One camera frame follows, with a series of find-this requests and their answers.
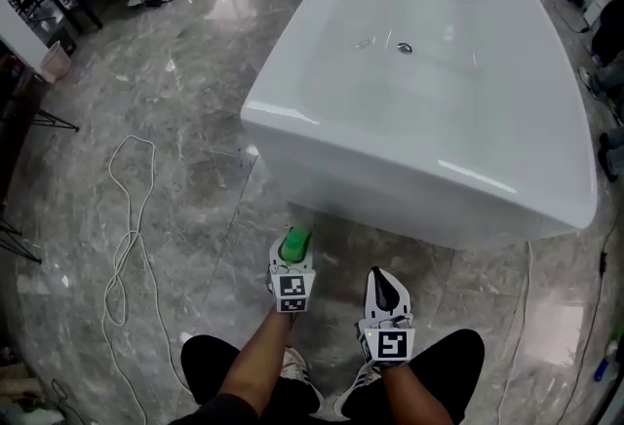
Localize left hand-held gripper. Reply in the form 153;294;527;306
266;230;318;314

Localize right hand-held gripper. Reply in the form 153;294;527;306
357;266;416;369

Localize small green object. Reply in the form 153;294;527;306
282;226;313;265

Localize person's left forearm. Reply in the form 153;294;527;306
210;303;299;419

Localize person's right forearm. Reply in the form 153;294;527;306
378;359;462;425

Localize person's right shoe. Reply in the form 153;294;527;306
325;360;382;420

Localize person's shoe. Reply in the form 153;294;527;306
325;360;382;420
280;345;327;417

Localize person's left shoe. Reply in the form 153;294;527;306
280;345;327;417

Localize person's black trousers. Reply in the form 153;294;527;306
168;328;487;425

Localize white bathtub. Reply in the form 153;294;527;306
239;0;600;252

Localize black hairpin table leg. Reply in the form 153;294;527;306
30;107;81;134
0;216;44;265

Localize brown cardboard pile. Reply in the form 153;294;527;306
0;362;62;425

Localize pink waste bin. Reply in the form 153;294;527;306
38;40;70;84

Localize curved wooden table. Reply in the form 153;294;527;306
0;51;46;203

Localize white counter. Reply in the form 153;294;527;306
0;0;44;72

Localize long looped white cable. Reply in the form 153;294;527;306
100;134;197;425

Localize black cable with inline switch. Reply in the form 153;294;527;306
559;216;619;415

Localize thin black cable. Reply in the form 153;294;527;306
48;377;89;425

